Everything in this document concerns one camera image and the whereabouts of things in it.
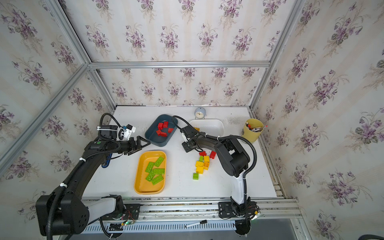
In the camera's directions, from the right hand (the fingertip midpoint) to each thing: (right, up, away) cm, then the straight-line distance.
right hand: (186, 146), depth 97 cm
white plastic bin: (+19, +12, +10) cm, 25 cm away
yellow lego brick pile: (+8, -11, -10) cm, 17 cm away
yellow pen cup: (+42, +12, -4) cm, 44 cm away
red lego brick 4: (-16, +14, +9) cm, 23 cm away
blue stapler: (-38, -3, -26) cm, 46 cm away
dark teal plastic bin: (-24, +6, +5) cm, 26 cm away
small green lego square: (+10, -6, -7) cm, 13 cm away
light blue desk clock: (+9, +23, +10) cm, 27 cm away
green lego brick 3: (-20, -15, -13) cm, 28 cm away
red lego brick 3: (-19, +13, +7) cm, 24 cm away
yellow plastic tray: (-25, -19, -15) cm, 35 cm away
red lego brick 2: (-12, +10, +7) cm, 17 cm away
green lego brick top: (-16, -12, -12) cm, 23 cm away
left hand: (-22, +5, -19) cm, 29 cm away
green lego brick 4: (-16, -16, -15) cm, 27 cm away
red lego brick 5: (+16, -4, -7) cm, 18 cm away
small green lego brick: (+6, -15, -14) cm, 21 cm away
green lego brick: (-22, -11, -9) cm, 26 cm away
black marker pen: (+9, -32, -27) cm, 43 cm away
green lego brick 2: (-17, -8, -7) cm, 20 cm away
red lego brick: (-17, +8, +4) cm, 19 cm away
